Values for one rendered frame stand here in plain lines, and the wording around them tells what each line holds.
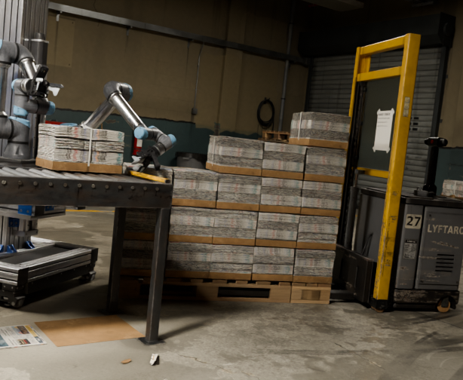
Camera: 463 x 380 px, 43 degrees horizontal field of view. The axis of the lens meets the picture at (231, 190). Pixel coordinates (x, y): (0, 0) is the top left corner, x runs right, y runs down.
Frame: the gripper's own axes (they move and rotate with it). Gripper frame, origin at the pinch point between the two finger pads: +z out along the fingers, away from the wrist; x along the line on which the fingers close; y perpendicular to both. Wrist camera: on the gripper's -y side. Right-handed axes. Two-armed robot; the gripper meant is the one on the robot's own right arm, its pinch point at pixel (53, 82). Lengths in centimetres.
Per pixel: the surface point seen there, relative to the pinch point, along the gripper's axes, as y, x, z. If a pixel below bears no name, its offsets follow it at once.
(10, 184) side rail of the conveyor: 51, 27, 31
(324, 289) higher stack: 87, -203, 47
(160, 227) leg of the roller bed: 59, -47, 46
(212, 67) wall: -207, -640, -573
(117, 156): 28, -42, 6
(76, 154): 32.1, -20.5, 0.9
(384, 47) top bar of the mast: -87, -214, 49
